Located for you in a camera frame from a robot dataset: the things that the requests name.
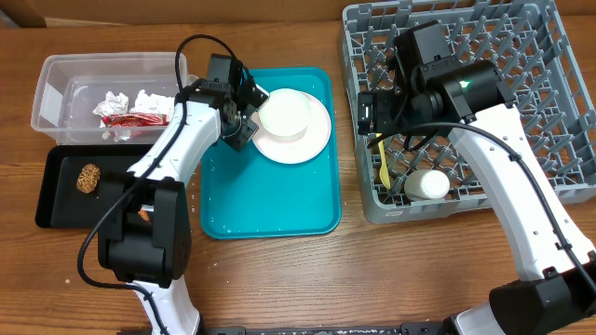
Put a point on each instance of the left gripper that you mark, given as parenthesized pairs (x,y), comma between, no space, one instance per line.
(240,140)

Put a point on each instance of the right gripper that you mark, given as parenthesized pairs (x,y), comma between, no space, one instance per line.
(383,101)

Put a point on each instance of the white bowl with food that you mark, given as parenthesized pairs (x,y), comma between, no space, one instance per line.
(285,113)

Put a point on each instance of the yellow plastic spoon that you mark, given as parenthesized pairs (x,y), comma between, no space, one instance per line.
(384,175)

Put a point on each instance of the white plastic cup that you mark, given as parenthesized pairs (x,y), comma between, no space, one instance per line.
(426,184)

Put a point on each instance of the red foil wrapper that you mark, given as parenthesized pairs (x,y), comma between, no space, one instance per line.
(135,120)

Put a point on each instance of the white napkin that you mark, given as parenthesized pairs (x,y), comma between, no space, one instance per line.
(139,104)

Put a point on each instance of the orange carrot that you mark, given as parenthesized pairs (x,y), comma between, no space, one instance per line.
(144,215)

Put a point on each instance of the brown food scrap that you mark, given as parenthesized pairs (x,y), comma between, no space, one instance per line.
(88,178)

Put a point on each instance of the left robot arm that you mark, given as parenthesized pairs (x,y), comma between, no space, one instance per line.
(145,236)

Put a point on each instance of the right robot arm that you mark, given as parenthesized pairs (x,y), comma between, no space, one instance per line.
(473,106)

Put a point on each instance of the grey dishwasher rack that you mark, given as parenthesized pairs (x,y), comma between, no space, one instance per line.
(528,43)

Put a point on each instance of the white round plate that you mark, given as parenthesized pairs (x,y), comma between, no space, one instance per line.
(299,148)

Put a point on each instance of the teal serving tray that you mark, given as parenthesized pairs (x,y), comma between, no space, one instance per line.
(246,195)

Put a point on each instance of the clear plastic bin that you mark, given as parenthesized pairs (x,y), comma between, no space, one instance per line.
(70,88)

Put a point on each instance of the black plastic tray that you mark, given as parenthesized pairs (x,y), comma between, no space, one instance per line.
(60,203)

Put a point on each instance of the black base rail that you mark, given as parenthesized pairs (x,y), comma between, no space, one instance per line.
(410,328)

